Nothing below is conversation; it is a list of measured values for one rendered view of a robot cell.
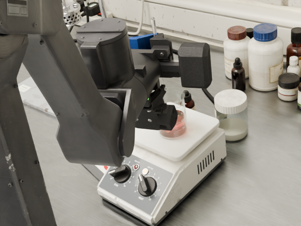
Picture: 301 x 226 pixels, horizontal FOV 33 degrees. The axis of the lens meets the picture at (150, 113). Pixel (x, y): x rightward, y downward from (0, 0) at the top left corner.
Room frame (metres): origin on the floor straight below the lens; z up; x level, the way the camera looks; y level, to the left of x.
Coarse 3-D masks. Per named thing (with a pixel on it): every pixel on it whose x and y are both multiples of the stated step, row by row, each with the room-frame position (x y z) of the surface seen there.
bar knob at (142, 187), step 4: (140, 176) 0.59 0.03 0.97; (144, 176) 0.60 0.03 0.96; (140, 180) 0.59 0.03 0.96; (144, 180) 0.59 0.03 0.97; (148, 180) 0.59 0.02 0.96; (152, 180) 0.59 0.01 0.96; (140, 184) 0.58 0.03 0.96; (144, 184) 0.58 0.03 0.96; (148, 184) 0.59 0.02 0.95; (152, 184) 0.59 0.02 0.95; (156, 184) 0.59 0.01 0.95; (140, 188) 0.59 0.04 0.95; (144, 188) 0.57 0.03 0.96; (148, 188) 0.57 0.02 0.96; (152, 188) 0.58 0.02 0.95; (140, 192) 0.58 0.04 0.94; (144, 192) 0.57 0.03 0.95; (148, 192) 0.57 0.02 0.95; (152, 192) 0.57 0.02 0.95
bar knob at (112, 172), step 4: (124, 164) 0.64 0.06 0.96; (116, 168) 0.63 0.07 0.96; (120, 168) 0.62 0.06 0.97; (124, 168) 0.62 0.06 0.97; (128, 168) 0.63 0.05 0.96; (112, 172) 0.62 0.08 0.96; (116, 172) 0.62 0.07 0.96; (120, 172) 0.62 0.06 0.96; (124, 172) 0.62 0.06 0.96; (128, 172) 0.62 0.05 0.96; (112, 176) 0.63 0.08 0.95; (116, 176) 0.63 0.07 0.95; (120, 176) 0.62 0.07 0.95; (124, 176) 0.62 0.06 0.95; (128, 176) 0.62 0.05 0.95; (116, 180) 0.62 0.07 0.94; (120, 180) 0.62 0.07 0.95; (124, 180) 0.61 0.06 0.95
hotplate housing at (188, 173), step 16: (208, 144) 0.65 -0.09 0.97; (224, 144) 0.67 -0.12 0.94; (160, 160) 0.62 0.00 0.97; (192, 160) 0.61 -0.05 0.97; (208, 160) 0.64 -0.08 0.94; (176, 176) 0.59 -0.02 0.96; (192, 176) 0.61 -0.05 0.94; (176, 192) 0.58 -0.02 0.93; (128, 208) 0.58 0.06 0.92; (160, 208) 0.55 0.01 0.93
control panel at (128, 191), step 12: (132, 156) 0.65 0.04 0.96; (132, 168) 0.63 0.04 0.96; (144, 168) 0.62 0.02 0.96; (156, 168) 0.61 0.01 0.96; (108, 180) 0.63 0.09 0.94; (132, 180) 0.61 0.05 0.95; (156, 180) 0.59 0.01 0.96; (168, 180) 0.58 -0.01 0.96; (120, 192) 0.60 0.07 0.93; (132, 192) 0.59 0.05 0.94; (156, 192) 0.57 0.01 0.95; (132, 204) 0.57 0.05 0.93; (144, 204) 0.57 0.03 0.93
